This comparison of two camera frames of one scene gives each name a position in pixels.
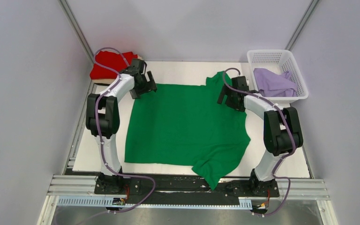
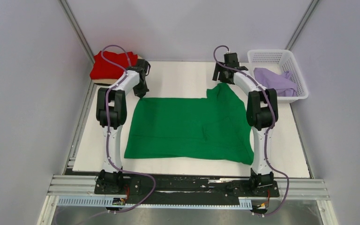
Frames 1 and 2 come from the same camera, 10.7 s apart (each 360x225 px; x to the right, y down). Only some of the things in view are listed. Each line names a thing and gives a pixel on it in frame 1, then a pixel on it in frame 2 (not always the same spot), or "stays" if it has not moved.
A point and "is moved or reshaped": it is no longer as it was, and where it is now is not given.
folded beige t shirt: [108, 81] stays
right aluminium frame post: [305, 20] stays
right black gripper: [227, 91] → [220, 69]
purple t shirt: [270, 83] stays
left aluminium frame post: [71, 18] stays
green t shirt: [184, 125] is moved or reshaped
